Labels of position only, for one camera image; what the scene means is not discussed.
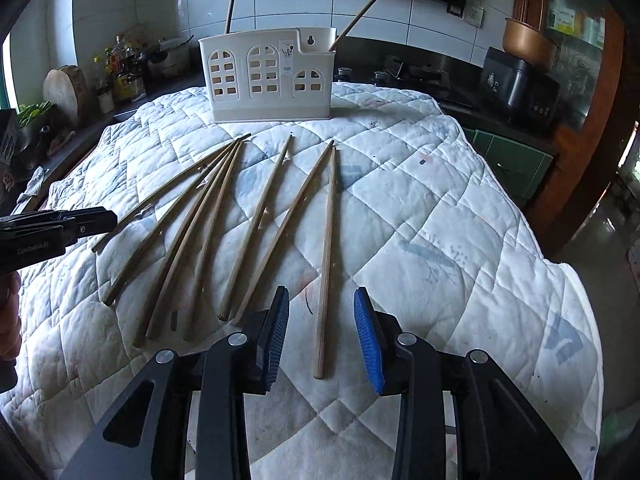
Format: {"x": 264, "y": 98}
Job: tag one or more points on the white wall socket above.
{"x": 474, "y": 16}

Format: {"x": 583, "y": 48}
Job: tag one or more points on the dark cooking pot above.
{"x": 167, "y": 60}

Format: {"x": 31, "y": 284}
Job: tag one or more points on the copper coloured pot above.
{"x": 527, "y": 40}

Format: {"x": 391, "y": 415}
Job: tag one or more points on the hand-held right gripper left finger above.
{"x": 277, "y": 340}

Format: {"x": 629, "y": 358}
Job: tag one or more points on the white plastic utensil holder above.
{"x": 250, "y": 105}

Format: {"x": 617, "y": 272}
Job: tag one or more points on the row of wooden chopsticks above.
{"x": 231, "y": 156}

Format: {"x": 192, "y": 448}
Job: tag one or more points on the small white jar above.
{"x": 105, "y": 101}

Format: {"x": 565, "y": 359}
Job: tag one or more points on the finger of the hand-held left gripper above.
{"x": 80, "y": 222}

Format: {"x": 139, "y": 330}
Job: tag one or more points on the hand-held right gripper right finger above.
{"x": 367, "y": 340}

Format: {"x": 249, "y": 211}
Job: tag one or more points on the green leafy vegetables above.
{"x": 34, "y": 111}

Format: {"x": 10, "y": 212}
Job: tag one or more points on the wooden glass-door cabinet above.
{"x": 585, "y": 150}

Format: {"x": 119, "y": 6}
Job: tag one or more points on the black rice cooker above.
{"x": 520, "y": 87}

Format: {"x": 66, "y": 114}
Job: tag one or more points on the cluster of condiment bottles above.
{"x": 122, "y": 67}

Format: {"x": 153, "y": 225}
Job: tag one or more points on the round wooden chopping block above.
{"x": 62, "y": 92}

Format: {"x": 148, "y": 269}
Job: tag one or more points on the green cabinet door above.
{"x": 510, "y": 165}

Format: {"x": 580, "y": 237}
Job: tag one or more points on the white quilted blanket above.
{"x": 425, "y": 210}

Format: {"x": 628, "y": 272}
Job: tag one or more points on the black gas stove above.
{"x": 415, "y": 80}

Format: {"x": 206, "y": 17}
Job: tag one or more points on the person's left hand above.
{"x": 10, "y": 315}

